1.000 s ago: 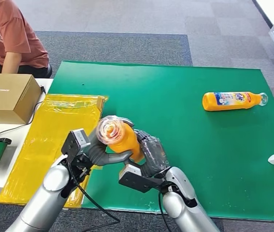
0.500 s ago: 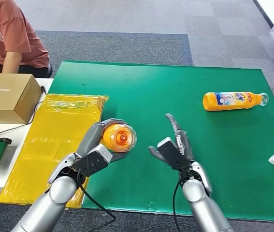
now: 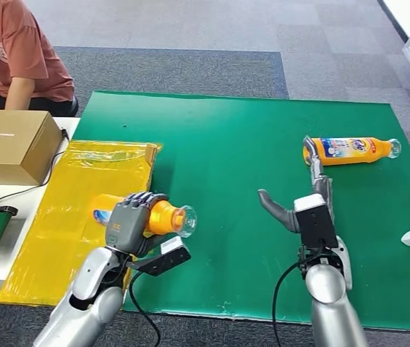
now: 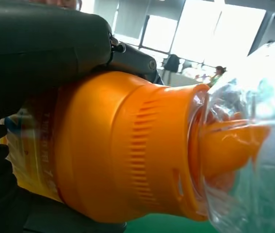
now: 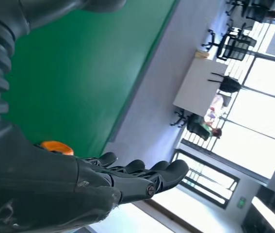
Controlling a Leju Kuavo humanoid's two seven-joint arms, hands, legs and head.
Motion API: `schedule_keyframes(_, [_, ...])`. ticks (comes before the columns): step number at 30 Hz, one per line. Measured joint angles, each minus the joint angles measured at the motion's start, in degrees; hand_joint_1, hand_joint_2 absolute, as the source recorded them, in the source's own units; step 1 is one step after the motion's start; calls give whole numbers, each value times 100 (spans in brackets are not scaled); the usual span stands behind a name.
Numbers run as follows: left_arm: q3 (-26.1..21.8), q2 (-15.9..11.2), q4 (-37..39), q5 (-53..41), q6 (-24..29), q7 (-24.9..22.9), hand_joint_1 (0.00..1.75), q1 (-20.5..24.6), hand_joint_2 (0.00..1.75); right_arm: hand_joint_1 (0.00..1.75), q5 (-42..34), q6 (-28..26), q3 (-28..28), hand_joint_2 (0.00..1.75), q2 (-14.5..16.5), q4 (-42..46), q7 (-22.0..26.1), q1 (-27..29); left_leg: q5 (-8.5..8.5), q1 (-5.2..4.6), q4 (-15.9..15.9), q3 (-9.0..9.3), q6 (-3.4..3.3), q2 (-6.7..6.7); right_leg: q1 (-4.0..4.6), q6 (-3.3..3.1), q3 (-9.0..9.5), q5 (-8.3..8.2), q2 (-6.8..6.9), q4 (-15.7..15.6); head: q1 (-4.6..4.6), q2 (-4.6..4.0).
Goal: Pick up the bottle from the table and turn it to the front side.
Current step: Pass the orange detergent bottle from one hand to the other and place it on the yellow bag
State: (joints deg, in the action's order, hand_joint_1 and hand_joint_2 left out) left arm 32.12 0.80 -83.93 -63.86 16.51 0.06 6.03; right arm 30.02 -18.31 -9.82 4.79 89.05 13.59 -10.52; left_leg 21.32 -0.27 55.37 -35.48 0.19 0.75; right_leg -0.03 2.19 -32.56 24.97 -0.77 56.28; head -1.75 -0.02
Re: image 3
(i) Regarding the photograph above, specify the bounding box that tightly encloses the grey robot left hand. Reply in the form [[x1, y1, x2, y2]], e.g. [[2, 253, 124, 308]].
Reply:
[[105, 191, 170, 258]]

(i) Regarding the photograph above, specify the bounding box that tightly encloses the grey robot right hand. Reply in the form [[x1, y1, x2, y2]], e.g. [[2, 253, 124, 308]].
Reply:
[[257, 135, 336, 235]]

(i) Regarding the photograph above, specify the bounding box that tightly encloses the orange bottle with white label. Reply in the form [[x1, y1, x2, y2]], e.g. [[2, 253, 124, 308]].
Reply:
[[91, 193, 198, 239]]

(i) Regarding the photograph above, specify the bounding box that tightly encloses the orange bottle with blue label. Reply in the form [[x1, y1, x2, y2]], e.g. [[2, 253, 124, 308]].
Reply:
[[303, 137, 402, 167]]

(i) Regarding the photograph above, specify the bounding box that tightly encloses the yellow plastic bag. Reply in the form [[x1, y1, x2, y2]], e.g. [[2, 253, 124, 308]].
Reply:
[[0, 140, 163, 307]]

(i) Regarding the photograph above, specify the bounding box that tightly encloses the green mat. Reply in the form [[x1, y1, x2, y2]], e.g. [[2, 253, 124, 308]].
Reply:
[[72, 90, 410, 333]]

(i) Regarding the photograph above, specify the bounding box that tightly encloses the black stool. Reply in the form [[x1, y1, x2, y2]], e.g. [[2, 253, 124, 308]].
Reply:
[[66, 95, 80, 119]]

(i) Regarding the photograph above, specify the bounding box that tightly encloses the white side table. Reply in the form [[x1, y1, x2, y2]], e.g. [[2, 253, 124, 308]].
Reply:
[[0, 114, 81, 296]]

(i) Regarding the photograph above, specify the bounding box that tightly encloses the brown cardboard box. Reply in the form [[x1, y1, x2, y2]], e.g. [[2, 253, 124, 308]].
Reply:
[[0, 110, 64, 187]]

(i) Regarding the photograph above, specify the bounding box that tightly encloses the person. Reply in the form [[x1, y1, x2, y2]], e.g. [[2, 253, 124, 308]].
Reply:
[[0, 0, 75, 117]]

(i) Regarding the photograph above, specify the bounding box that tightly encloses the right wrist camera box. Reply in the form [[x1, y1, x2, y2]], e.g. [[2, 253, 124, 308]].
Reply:
[[293, 193, 340, 251]]

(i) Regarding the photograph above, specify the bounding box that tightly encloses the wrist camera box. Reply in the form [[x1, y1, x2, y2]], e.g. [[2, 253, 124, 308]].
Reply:
[[293, 193, 340, 251], [128, 235, 192, 278]]

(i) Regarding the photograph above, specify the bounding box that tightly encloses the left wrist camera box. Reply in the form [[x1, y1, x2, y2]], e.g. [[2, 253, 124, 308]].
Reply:
[[128, 235, 192, 278]]

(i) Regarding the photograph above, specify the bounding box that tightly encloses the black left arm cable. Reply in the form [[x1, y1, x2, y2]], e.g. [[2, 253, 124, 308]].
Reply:
[[128, 270, 162, 347]]

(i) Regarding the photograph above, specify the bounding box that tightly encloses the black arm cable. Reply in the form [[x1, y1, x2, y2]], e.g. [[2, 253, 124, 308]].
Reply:
[[271, 252, 323, 347], [128, 270, 162, 347]]

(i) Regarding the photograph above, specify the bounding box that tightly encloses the thin black table cable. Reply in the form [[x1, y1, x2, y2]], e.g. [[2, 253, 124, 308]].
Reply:
[[0, 128, 69, 206]]

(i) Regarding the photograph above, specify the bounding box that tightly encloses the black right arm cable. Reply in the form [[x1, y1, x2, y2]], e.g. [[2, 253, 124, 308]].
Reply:
[[271, 252, 323, 347]]

